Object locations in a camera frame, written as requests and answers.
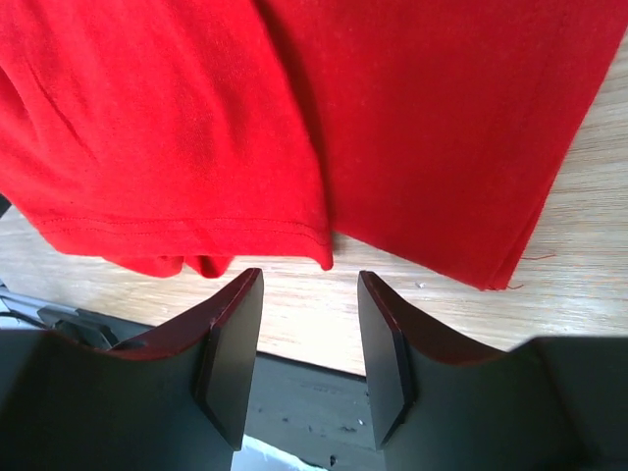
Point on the red t shirt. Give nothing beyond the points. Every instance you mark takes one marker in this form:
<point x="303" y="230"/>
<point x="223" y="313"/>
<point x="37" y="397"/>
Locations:
<point x="163" y="134"/>

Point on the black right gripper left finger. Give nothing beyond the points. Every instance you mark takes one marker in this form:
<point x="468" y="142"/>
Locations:
<point x="172" y="398"/>

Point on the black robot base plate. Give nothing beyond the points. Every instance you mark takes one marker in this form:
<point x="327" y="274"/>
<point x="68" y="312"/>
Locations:
<point x="322" y="416"/>

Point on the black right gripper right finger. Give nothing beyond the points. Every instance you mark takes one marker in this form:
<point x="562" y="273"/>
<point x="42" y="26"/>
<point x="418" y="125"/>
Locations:
<point x="442" y="401"/>

